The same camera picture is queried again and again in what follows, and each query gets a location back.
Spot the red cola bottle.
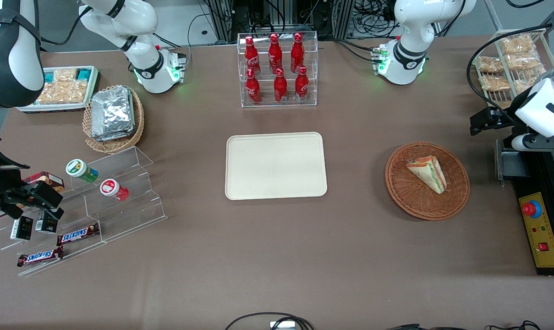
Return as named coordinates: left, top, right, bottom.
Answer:
left=295, top=66, right=309, bottom=103
left=274, top=68, right=288, bottom=104
left=268, top=33, right=283, bottom=75
left=245, top=69, right=262, bottom=105
left=291, top=32, right=305, bottom=74
left=244, top=36, right=262, bottom=76

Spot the round brown wicker basket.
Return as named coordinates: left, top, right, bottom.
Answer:
left=385, top=142, right=471, bottom=221

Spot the black looped cable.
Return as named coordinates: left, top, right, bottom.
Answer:
left=225, top=312, right=315, bottom=330

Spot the brown snickers bar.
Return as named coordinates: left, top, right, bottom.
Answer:
left=57, top=223, right=100, bottom=247
left=16, top=246, right=65, bottom=268

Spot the white wire rack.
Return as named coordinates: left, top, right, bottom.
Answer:
left=472, top=28, right=554, bottom=109

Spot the small black box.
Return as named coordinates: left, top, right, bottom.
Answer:
left=10, top=215, right=33, bottom=241
left=35, top=210, right=59, bottom=234

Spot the red lid snack can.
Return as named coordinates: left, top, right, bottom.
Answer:
left=99, top=179, right=129, bottom=202

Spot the green lid snack can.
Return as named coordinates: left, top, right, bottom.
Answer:
left=66, top=159, right=99, bottom=183

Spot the grey metal bracket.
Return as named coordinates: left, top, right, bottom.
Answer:
left=495, top=139, right=530, bottom=183

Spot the triangular sandwich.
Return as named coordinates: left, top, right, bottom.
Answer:
left=406, top=156, right=447, bottom=194

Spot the clear acrylic bottle rack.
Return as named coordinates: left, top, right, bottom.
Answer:
left=237, top=31, right=318, bottom=108

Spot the red brown chocolate box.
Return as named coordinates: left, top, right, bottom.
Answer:
left=22, top=171, right=65, bottom=193

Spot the clear bag of crackers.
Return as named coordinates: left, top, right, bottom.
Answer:
left=36, top=69, right=88, bottom=105

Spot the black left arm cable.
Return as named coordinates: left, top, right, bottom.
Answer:
left=467, top=23, right=554, bottom=129

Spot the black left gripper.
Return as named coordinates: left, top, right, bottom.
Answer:
left=470, top=106, right=527, bottom=137

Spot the clear acrylic step display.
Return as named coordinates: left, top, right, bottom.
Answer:
left=0, top=146, right=168, bottom=277

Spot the black machine with yellow panel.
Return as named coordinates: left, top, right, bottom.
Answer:
left=515, top=149, right=554, bottom=276

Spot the silver foil packet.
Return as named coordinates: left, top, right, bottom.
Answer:
left=91, top=86, right=136, bottom=142

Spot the clear bag of snacks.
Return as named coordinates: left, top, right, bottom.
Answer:
left=481, top=75, right=511, bottom=92
left=500, top=34, right=536, bottom=55
left=514, top=69, right=547, bottom=95
left=477, top=56, right=504, bottom=74
left=508, top=53, right=542, bottom=72

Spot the white snack tray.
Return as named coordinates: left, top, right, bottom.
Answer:
left=16, top=66, right=101, bottom=113

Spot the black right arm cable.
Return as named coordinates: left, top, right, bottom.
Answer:
left=38, top=5, right=93, bottom=46

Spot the oval tan wicker basket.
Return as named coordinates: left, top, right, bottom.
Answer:
left=82, top=85, right=145, bottom=154

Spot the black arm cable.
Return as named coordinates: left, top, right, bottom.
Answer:
left=38, top=5, right=93, bottom=46
left=467, top=23, right=554, bottom=129

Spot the black cable bundle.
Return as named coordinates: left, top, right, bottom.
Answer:
left=387, top=320, right=541, bottom=330

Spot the beige rectangular tray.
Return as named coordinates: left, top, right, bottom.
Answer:
left=225, top=132, right=328, bottom=201

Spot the aluminium frame with cables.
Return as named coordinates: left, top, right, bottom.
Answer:
left=203, top=0, right=356, bottom=43

